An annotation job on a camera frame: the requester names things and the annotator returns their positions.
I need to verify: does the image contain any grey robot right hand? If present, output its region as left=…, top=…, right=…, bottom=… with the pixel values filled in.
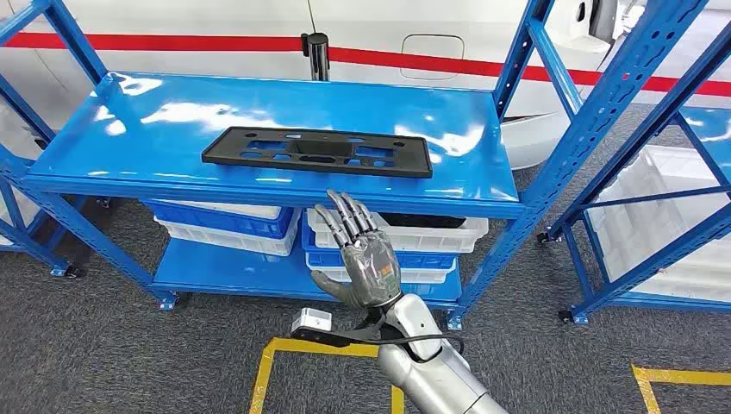
left=309, top=189, right=404, bottom=312

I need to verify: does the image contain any black plastic panel part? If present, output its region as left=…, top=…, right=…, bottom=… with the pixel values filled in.
left=201, top=126, right=434, bottom=179

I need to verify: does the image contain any blue plastic bin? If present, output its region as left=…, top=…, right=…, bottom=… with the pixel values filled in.
left=142, top=199, right=299, bottom=240
left=301, top=214, right=458, bottom=271

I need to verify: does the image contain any chrome stanchion black top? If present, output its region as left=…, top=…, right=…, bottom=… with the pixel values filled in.
left=301, top=32, right=331, bottom=82

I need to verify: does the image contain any large translucent white crate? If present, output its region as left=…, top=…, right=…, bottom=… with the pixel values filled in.
left=586, top=144, right=731, bottom=303

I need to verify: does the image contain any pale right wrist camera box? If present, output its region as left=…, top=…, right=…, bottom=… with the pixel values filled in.
left=296, top=307, right=334, bottom=335

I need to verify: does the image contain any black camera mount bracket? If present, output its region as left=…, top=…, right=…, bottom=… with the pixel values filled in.
left=290, top=319, right=390, bottom=349

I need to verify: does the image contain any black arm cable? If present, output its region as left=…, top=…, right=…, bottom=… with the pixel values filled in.
left=365, top=333, right=465, bottom=360

